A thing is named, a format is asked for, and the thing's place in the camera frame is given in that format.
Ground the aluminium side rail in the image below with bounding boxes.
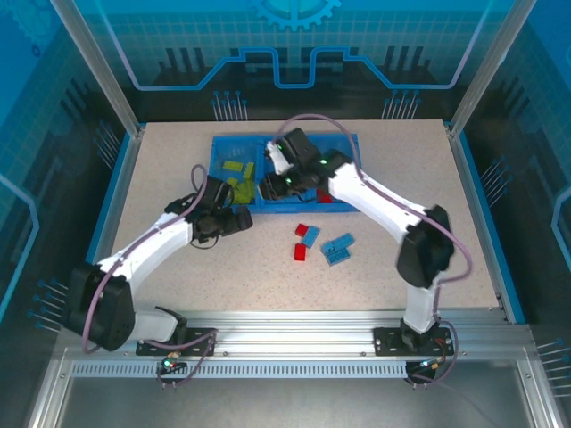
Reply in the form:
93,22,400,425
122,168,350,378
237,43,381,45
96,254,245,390
84,127,146,268
448,127,512,322

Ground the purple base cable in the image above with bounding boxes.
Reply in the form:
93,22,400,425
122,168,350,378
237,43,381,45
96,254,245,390
153,332,219,390

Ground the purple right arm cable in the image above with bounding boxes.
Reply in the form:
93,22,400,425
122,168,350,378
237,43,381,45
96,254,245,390
275,113,473,389

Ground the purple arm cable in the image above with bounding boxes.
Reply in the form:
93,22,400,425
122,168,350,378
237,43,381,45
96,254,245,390
82,163,211,354
275,113,473,389

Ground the small led circuit board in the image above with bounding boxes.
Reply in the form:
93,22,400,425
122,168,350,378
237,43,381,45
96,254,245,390
408,356,447,375
160,356,188,375

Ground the slotted metal cable duct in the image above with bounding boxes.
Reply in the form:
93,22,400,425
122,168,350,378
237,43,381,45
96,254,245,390
70,359,410,380

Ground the aluminium lower frame post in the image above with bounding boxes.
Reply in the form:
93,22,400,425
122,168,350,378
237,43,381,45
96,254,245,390
26,350,72,428
517,358,563,428

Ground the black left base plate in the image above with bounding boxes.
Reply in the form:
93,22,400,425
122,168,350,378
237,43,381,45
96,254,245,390
136,327,219,358

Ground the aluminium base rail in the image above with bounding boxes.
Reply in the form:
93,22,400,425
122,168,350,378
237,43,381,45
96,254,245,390
133,309,536,360

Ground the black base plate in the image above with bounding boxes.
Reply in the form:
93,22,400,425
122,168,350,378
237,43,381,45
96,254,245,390
373,326,451,357
136,327,219,358

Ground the blue three-compartment bin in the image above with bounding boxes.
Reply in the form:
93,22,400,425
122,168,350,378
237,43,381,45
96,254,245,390
209,132,363,216

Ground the aluminium frame post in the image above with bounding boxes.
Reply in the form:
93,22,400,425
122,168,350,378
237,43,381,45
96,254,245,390
448,0,539,137
26,350,72,428
47,0,146,137
517,358,563,428

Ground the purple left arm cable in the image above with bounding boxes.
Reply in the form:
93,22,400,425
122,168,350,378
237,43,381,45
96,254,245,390
82,163,211,354

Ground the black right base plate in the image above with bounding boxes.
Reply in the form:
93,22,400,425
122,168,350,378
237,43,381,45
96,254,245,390
373,326,451,357

